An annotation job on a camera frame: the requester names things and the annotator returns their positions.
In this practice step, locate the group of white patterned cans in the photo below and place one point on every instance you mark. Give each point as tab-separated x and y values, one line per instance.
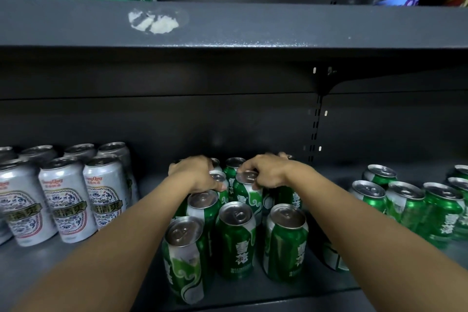
67	205

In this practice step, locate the cluster of green beer cans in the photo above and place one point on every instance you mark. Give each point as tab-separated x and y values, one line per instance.
442	220
234	242

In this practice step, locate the small-topped green drink can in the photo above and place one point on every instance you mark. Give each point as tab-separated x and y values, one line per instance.
221	176

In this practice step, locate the grey metal shelf board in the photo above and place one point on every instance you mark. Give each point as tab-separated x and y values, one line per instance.
256	26
22	262

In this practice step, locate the person's right thumb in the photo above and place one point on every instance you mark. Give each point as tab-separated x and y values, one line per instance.
259	183

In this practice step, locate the person's left hand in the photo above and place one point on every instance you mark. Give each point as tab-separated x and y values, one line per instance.
192	172

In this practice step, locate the person's right hand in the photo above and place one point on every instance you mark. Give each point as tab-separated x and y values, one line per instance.
272	172

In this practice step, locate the person's left thumb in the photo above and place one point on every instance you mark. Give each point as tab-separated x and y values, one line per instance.
217	186

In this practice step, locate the person's right forearm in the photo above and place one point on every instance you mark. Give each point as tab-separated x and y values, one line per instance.
365	235

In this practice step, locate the person's left forearm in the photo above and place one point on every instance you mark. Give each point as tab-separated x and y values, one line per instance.
109	249

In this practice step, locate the green drink can white swirl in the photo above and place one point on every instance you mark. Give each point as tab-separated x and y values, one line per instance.
245	196

